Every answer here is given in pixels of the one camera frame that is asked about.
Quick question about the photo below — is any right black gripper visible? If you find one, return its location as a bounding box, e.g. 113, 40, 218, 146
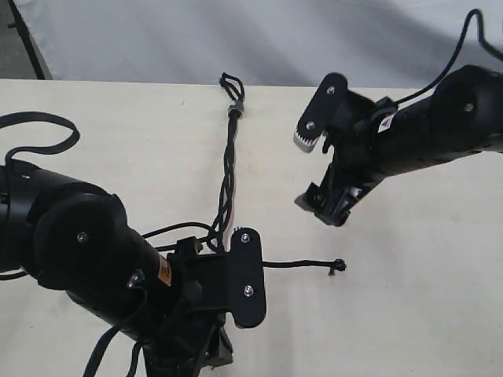
294, 125, 389, 227

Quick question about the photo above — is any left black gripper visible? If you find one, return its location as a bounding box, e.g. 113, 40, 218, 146
142, 236, 233, 376

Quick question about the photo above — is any black rope with knotted end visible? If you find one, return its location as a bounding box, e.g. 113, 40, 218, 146
219, 72, 347, 278

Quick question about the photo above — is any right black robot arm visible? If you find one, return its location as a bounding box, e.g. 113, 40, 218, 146
294, 65, 502, 227

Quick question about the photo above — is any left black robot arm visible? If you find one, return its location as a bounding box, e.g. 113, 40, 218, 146
1, 160, 232, 376

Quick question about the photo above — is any grey fabric backdrop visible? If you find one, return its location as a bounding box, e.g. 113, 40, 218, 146
17, 1, 502, 88

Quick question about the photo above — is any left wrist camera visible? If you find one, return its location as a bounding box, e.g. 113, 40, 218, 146
193, 228, 266, 328

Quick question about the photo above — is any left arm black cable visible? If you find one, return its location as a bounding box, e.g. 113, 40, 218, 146
0, 112, 213, 377

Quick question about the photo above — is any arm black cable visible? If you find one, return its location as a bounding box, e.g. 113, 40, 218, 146
0, 112, 213, 377
388, 7, 503, 107

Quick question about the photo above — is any grey cable clamp bracket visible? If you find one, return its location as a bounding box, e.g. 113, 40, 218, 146
227, 101, 244, 119

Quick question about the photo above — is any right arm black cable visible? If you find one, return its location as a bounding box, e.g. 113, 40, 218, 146
388, 7, 503, 107

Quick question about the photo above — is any black backdrop frame pole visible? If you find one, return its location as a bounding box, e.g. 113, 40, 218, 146
7, 0, 53, 80

